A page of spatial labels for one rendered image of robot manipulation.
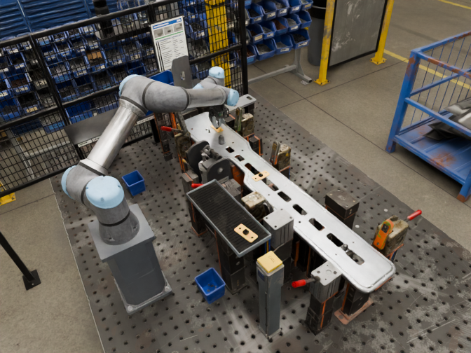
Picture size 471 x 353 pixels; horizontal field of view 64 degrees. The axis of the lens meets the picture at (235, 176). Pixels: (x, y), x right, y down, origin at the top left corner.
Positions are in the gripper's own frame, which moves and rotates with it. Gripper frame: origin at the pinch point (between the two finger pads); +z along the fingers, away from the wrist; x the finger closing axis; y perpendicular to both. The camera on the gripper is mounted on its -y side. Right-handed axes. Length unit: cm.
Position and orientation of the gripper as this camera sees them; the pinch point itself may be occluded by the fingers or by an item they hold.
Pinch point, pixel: (216, 125)
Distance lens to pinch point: 209.3
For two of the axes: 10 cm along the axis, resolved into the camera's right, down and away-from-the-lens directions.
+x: 8.2, -4.1, 3.9
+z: 0.0, 6.9, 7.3
